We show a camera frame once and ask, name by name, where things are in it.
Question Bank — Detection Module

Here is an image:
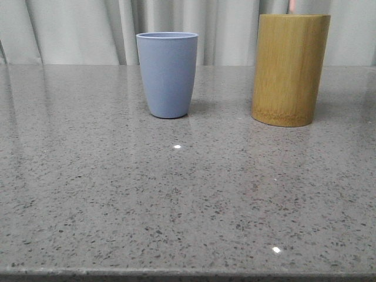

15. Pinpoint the pink chopstick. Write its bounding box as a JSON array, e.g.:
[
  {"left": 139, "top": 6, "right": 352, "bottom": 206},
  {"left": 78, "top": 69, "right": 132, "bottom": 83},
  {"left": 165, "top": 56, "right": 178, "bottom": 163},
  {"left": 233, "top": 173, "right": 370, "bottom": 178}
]
[{"left": 288, "top": 0, "right": 296, "bottom": 14}]

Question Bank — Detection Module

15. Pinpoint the blue plastic cup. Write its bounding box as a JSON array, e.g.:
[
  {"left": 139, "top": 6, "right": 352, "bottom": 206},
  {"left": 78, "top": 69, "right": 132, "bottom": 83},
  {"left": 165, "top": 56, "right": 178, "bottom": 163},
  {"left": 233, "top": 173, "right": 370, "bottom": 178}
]
[{"left": 136, "top": 32, "right": 198, "bottom": 119}]

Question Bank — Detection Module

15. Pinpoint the grey curtain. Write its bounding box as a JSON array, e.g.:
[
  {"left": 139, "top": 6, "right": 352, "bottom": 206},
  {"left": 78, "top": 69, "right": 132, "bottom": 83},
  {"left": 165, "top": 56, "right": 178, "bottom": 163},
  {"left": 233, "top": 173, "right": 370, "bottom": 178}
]
[{"left": 1, "top": 1, "right": 375, "bottom": 66}]

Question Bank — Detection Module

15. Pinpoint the bamboo cylinder holder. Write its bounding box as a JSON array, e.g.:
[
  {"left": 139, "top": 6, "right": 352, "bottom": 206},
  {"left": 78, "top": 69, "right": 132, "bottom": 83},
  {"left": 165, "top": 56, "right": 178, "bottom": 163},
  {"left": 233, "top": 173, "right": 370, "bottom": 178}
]
[{"left": 251, "top": 14, "right": 330, "bottom": 127}]

